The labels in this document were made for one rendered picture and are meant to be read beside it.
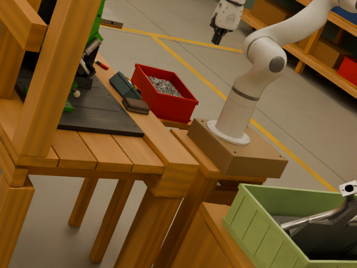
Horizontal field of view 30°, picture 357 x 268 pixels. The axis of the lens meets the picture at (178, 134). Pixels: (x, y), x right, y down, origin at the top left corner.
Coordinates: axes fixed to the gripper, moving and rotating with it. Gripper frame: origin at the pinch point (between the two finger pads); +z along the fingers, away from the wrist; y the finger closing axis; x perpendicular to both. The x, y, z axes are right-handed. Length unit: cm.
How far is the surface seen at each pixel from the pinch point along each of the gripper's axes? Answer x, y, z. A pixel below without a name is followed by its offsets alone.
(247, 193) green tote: -52, -4, 34
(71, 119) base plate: -1, -48, 40
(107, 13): 58, -15, 17
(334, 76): 309, 441, 106
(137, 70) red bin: 55, 9, 40
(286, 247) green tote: -77, -5, 37
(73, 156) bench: -23, -55, 42
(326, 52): 344, 450, 91
